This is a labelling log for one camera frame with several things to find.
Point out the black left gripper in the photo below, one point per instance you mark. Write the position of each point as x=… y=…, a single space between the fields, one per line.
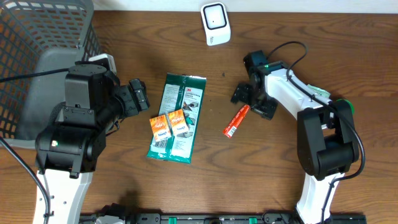
x=136 y=104

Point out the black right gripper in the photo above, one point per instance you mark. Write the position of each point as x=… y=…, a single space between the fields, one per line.
x=266 y=111

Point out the orange small box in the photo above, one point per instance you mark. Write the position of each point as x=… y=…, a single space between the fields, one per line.
x=178 y=122
x=160 y=128

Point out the red tube packet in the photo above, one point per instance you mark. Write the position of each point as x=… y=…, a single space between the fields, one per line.
x=236 y=121

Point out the green 3M package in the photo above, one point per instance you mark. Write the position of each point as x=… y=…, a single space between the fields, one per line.
x=180 y=92

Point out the mint green wipes packet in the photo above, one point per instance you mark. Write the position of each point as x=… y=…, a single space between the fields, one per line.
x=319 y=91

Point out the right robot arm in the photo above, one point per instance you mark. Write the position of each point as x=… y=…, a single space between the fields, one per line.
x=327 y=142

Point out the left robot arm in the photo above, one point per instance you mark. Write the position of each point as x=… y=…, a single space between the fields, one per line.
x=69 y=147

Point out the white barcode scanner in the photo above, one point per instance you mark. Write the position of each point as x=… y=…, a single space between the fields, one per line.
x=215 y=23

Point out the dark grey plastic basket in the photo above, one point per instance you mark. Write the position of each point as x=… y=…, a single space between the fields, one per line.
x=40 y=40

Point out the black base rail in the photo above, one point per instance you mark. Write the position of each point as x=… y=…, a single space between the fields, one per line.
x=116 y=213

